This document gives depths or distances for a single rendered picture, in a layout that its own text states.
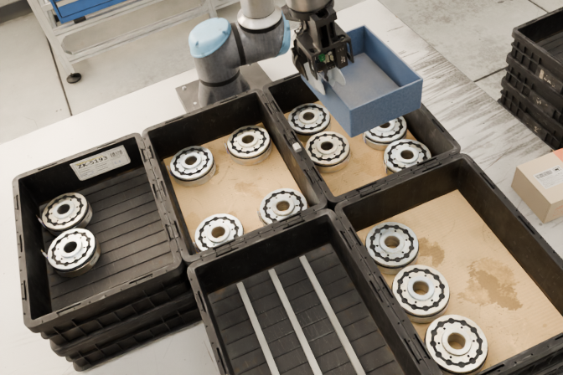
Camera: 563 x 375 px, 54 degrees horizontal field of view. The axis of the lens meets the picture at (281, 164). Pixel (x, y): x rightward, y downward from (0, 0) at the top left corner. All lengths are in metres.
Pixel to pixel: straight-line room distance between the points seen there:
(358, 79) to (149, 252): 0.57
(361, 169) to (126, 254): 0.55
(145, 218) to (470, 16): 2.29
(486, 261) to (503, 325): 0.13
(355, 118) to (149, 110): 0.89
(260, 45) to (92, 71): 1.86
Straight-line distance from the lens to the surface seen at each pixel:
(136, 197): 1.33
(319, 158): 1.25
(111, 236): 1.29
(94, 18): 3.05
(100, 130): 1.73
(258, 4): 1.42
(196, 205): 1.26
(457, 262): 1.14
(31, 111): 3.15
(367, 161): 1.28
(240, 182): 1.28
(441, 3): 3.25
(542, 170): 1.38
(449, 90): 1.65
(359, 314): 1.07
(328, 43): 0.89
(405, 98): 1.02
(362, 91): 1.09
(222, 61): 1.48
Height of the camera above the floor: 1.80
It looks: 48 degrees down
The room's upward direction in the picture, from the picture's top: 11 degrees counter-clockwise
